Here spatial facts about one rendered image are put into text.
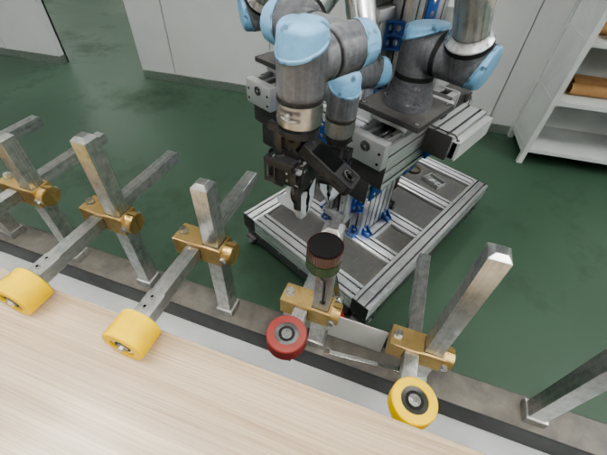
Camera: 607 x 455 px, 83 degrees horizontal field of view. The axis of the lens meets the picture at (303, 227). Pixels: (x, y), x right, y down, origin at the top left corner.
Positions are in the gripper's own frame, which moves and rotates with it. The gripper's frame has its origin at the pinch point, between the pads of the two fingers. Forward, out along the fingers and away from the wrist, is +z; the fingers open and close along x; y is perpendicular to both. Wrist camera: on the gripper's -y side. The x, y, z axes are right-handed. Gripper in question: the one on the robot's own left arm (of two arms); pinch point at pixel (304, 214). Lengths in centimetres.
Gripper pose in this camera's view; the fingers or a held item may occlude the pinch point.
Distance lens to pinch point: 70.9
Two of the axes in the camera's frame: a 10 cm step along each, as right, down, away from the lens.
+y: -8.8, -3.6, 3.0
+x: -4.7, 6.2, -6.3
